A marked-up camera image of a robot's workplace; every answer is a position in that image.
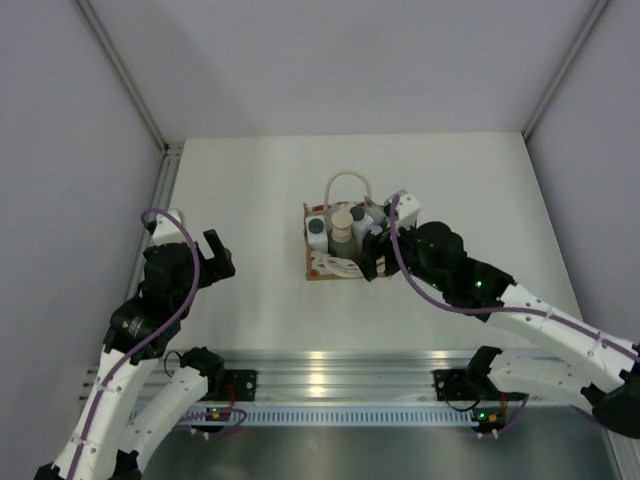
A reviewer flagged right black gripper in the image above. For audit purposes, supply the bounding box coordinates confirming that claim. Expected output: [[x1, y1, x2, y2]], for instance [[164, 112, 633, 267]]
[[352, 215, 449, 293]]

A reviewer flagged large white bottle grey cap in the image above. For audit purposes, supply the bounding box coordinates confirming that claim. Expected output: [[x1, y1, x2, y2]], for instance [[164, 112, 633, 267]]
[[349, 204, 374, 246]]

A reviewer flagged grey pump bottle beige top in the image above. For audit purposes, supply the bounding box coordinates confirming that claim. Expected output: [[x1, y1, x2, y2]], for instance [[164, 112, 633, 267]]
[[329, 204, 358, 260]]

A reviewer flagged patterned canvas bag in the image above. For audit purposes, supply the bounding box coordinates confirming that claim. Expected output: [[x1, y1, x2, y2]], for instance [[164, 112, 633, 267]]
[[303, 170, 382, 281]]

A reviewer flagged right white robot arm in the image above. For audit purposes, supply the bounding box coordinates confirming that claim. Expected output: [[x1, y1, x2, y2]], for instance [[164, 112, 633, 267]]
[[356, 222, 639, 439]]

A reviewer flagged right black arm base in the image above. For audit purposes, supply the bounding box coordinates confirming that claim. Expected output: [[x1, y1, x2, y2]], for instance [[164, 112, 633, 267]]
[[432, 369, 501, 402]]

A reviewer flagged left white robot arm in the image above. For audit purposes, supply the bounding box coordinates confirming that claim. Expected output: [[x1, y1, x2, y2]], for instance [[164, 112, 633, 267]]
[[35, 228, 235, 479]]

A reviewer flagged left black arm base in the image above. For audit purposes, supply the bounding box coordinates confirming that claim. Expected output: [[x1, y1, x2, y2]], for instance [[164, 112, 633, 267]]
[[217, 369, 258, 404]]

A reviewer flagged small white bottle grey cap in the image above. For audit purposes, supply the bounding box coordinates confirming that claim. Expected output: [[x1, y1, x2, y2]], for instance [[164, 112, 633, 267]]
[[306, 215, 329, 254]]

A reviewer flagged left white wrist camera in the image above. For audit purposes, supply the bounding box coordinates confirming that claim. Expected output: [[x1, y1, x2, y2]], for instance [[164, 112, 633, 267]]
[[147, 210, 185, 246]]

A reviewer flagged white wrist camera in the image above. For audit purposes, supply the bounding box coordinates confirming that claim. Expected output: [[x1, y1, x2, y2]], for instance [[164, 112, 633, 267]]
[[147, 210, 185, 246], [383, 190, 421, 229]]

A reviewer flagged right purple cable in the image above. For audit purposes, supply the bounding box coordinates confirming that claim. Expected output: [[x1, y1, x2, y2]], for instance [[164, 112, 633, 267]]
[[388, 194, 640, 441]]

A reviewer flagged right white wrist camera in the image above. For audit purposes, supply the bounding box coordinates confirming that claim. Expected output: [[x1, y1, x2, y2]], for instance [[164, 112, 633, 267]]
[[383, 190, 421, 229]]

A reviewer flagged aluminium mounting rail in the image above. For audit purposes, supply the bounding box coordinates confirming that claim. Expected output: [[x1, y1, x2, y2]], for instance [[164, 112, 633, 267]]
[[77, 349, 626, 406]]

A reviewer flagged white slotted cable duct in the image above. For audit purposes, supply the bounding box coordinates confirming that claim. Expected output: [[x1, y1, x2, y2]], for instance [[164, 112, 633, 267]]
[[176, 405, 478, 427]]

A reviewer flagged left aluminium frame post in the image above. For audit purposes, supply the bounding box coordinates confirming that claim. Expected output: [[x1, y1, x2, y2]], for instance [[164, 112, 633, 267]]
[[71, 0, 167, 153]]

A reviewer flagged aluminium frame post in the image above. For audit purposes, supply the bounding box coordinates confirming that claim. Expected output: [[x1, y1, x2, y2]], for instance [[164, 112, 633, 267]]
[[521, 0, 612, 144], [71, 0, 167, 153]]

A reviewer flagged right aluminium frame post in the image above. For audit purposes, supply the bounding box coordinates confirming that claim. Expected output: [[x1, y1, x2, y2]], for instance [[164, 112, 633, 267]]
[[521, 0, 612, 144]]

